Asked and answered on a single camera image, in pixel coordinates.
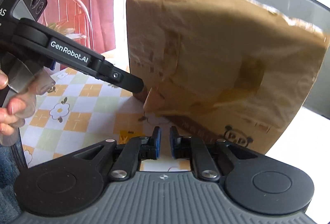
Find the person's left hand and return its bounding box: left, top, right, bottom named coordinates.
left=0, top=70, right=27, bottom=137

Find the floral checkered tablecloth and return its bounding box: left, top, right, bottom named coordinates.
left=19, top=48, right=330, bottom=173

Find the brown cardboard box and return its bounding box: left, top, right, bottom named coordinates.
left=126, top=0, right=329, bottom=154

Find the red wire chair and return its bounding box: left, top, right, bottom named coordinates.
left=39, top=0, right=94, bottom=49

